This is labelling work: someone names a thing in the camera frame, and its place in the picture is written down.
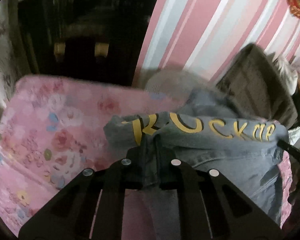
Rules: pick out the white cloth bundle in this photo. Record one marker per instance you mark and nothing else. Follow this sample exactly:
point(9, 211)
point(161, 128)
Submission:
point(288, 74)

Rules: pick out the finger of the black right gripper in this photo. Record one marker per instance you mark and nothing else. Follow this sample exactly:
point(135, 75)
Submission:
point(292, 151)

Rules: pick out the blue denim jacket yellow print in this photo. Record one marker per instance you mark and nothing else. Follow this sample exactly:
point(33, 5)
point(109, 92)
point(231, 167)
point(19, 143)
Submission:
point(205, 129)

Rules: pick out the pink floral bed sheet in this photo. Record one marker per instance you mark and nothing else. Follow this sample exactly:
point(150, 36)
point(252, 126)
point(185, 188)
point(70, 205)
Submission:
point(51, 130)

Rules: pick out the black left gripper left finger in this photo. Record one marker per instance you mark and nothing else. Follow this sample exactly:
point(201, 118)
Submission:
point(91, 205)

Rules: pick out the floral beige curtain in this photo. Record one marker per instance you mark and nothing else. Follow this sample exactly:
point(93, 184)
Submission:
point(8, 75)

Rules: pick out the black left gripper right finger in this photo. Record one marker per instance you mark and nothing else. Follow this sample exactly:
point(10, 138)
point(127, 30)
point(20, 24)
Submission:
point(210, 206)

